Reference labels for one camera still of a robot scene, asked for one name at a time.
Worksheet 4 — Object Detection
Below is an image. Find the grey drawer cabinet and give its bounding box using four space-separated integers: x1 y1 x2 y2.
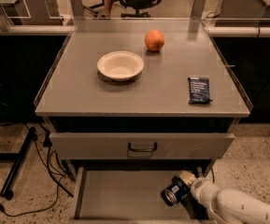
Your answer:
36 19 249 174

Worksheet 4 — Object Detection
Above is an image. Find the black stand leg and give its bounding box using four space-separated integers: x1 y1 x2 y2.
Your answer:
0 127 37 200

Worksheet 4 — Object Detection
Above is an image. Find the open grey middle drawer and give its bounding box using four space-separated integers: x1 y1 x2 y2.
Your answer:
68 167 214 224

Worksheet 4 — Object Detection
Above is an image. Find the orange fruit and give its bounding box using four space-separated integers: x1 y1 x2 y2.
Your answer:
145 30 164 52

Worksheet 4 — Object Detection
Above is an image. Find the closed grey top drawer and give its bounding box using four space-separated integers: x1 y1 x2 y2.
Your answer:
50 133 234 160

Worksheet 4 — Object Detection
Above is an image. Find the grey background cabinet left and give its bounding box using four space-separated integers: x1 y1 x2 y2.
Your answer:
0 0 63 25

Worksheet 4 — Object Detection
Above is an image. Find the black cable on left floor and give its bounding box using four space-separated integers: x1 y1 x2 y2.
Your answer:
0 121 77 217

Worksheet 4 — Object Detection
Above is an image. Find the person leg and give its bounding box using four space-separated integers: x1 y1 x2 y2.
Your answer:
102 0 114 18

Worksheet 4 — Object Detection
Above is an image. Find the grey background counter right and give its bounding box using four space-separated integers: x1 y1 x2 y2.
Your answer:
215 0 270 27

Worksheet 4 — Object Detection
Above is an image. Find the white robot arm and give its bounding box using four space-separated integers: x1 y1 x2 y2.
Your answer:
178 171 270 224

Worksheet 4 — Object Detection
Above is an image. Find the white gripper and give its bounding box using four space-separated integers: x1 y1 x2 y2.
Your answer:
178 171 220 209

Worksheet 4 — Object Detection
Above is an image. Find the dark blue snack bag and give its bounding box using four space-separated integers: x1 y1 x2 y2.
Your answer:
188 77 212 104

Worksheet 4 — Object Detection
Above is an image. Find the blue pepsi can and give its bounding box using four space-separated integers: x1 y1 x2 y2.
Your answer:
161 176 191 206

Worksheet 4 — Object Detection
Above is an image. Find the white bowl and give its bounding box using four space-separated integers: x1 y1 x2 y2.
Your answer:
97 51 144 81

